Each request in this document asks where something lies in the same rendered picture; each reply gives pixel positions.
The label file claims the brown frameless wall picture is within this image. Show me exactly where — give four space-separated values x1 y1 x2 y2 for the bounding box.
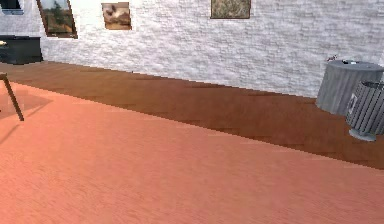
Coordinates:
101 2 133 31

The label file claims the grey slatted waste bin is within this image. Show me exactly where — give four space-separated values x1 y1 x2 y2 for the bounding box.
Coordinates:
345 80 384 142

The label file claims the dark framed landscape picture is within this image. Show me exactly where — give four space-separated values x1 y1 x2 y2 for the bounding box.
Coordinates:
35 0 79 40

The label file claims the blue framed window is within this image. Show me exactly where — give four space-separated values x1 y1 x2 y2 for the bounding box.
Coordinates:
0 0 25 16

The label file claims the dark wooden table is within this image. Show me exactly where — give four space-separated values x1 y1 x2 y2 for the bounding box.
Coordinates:
0 72 25 122

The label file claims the black low cabinet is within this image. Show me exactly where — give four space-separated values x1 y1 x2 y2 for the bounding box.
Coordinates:
0 34 44 66

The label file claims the olive textured wall picture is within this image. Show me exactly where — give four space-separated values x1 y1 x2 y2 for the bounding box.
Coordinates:
210 0 252 20

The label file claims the grey round side table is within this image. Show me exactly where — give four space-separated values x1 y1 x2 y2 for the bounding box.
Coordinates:
315 59 384 117

